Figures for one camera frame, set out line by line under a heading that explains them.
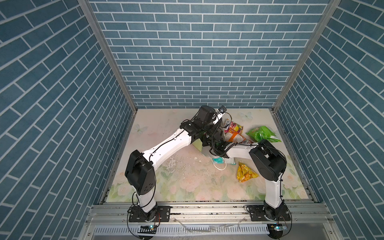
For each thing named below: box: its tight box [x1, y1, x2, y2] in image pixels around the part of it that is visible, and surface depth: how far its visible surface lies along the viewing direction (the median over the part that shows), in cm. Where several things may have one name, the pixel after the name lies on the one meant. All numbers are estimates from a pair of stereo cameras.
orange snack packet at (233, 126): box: [224, 118, 244, 134], surface depth 107 cm
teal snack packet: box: [212, 157, 236, 166], surface depth 91 cm
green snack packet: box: [246, 125, 282, 143], surface depth 93 cm
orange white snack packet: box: [224, 129, 254, 144], surface depth 101 cm
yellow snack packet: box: [236, 162, 259, 183], surface depth 84 cm
